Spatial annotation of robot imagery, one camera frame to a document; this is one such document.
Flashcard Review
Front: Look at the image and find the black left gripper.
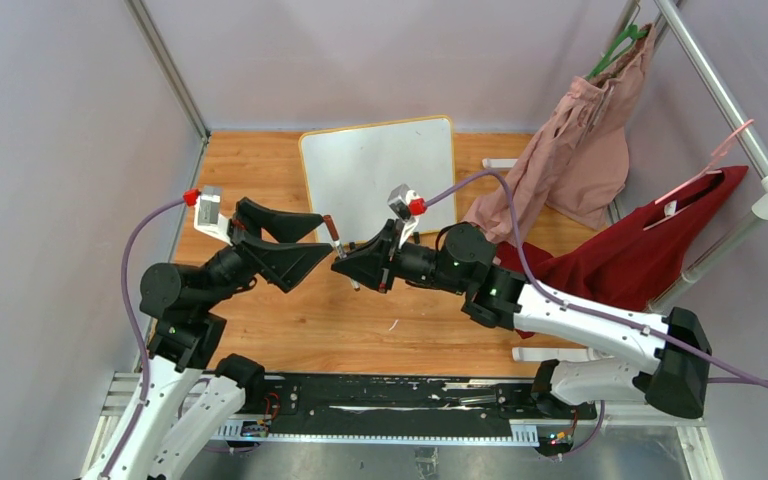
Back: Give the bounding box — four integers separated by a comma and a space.
198, 197, 334, 310

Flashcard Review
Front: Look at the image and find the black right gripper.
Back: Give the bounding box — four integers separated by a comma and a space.
332, 220, 468, 296

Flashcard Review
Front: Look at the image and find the white marker pen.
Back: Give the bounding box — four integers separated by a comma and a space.
334, 239, 361, 293

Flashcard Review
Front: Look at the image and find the yellow framed whiteboard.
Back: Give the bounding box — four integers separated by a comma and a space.
299, 115, 456, 243

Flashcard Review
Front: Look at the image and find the brown marker cap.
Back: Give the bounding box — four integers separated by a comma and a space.
323, 215, 340, 243

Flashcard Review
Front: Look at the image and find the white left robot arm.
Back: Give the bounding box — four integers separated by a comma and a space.
86, 189, 332, 479

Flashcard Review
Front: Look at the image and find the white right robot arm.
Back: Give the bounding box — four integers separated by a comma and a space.
331, 220, 711, 419

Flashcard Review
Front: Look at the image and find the white whiteboard eraser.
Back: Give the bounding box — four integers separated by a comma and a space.
481, 158, 517, 170

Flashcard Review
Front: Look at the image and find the pink hanging garment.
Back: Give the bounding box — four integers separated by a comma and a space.
463, 24, 657, 243

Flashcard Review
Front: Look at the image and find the red hanging garment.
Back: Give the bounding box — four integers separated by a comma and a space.
522, 165, 748, 311

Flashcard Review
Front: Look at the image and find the green clothes hanger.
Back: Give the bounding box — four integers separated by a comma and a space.
585, 23, 649, 80

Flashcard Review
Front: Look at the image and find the pink clothes hanger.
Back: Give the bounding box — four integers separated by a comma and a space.
654, 118, 754, 204

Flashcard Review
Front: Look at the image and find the metal clothes rack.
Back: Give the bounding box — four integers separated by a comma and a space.
511, 0, 768, 371

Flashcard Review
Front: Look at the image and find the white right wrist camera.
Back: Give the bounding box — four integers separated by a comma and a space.
388, 184, 426, 247

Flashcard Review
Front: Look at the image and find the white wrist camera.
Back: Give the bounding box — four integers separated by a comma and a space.
193, 186, 231, 245
388, 184, 426, 247

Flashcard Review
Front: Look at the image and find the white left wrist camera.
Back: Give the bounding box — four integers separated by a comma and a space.
193, 186, 231, 245

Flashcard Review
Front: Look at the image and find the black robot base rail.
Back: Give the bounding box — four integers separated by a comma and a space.
95, 370, 707, 458

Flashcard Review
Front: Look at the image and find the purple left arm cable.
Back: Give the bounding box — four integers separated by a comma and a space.
95, 188, 201, 480

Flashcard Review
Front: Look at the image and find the aluminium corner frame post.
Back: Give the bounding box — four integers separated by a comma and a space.
124, 0, 211, 145

